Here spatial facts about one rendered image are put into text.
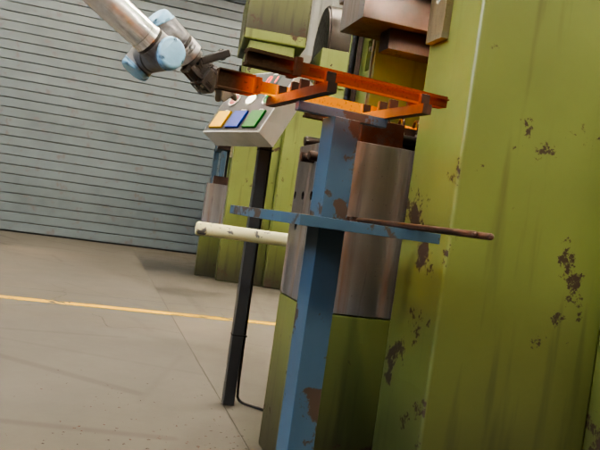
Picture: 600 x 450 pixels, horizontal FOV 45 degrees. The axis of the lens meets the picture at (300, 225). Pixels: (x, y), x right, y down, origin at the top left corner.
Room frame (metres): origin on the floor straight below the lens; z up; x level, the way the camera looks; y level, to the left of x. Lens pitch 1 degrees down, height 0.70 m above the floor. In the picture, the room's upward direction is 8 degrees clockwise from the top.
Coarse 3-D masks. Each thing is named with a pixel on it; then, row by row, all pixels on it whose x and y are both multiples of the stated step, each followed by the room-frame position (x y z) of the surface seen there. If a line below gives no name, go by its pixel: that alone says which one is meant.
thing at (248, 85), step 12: (228, 72) 1.53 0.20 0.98; (240, 72) 1.54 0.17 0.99; (216, 84) 1.53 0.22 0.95; (228, 84) 1.53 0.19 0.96; (240, 84) 1.55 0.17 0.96; (252, 84) 1.56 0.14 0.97; (264, 84) 1.56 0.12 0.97; (324, 96) 1.62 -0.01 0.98; (348, 108) 1.64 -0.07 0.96; (360, 108) 1.66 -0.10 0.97; (372, 108) 1.67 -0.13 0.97
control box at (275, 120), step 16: (288, 80) 2.46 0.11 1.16; (240, 96) 2.60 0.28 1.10; (256, 96) 2.52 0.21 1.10; (272, 112) 2.40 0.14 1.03; (288, 112) 2.44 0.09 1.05; (208, 128) 2.61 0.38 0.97; (224, 128) 2.53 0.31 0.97; (240, 128) 2.46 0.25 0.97; (256, 128) 2.39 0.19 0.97; (272, 128) 2.40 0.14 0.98; (224, 144) 2.61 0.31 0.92; (240, 144) 2.53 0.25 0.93; (256, 144) 2.46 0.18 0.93; (272, 144) 2.41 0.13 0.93
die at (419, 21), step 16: (352, 0) 2.09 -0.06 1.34; (368, 0) 1.98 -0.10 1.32; (384, 0) 2.00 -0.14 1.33; (400, 0) 2.01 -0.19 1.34; (416, 0) 2.02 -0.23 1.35; (352, 16) 2.07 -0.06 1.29; (368, 16) 1.99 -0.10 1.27; (384, 16) 2.00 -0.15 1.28; (400, 16) 2.01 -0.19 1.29; (416, 16) 2.03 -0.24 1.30; (352, 32) 2.16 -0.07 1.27; (368, 32) 2.13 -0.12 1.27; (416, 32) 2.06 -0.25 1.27
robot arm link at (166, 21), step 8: (152, 16) 2.18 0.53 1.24; (160, 16) 2.13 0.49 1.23; (168, 16) 2.15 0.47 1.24; (160, 24) 2.13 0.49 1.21; (168, 24) 2.15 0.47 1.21; (176, 24) 2.17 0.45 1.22; (168, 32) 2.15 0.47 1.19; (176, 32) 2.16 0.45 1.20; (184, 32) 2.19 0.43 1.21; (184, 40) 2.19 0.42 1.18
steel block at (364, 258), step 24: (312, 144) 2.07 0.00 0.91; (360, 144) 1.84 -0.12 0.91; (312, 168) 2.03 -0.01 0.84; (360, 168) 1.84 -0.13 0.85; (384, 168) 1.86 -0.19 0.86; (408, 168) 1.88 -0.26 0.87; (360, 192) 1.85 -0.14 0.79; (384, 192) 1.86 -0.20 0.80; (408, 192) 1.88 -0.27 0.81; (360, 216) 1.85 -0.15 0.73; (384, 216) 1.87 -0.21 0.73; (288, 240) 2.17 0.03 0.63; (360, 240) 1.85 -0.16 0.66; (384, 240) 1.87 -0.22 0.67; (288, 264) 2.13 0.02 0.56; (360, 264) 1.85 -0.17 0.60; (384, 264) 1.87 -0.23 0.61; (288, 288) 2.10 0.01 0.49; (360, 288) 1.86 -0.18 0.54; (384, 288) 1.87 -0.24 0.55; (336, 312) 1.84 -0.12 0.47; (360, 312) 1.86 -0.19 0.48; (384, 312) 1.88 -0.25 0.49
